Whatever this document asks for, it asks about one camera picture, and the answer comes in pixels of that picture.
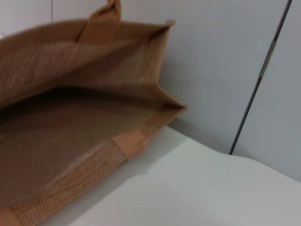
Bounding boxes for brown jute handbag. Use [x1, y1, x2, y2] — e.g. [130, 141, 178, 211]
[0, 0, 188, 226]

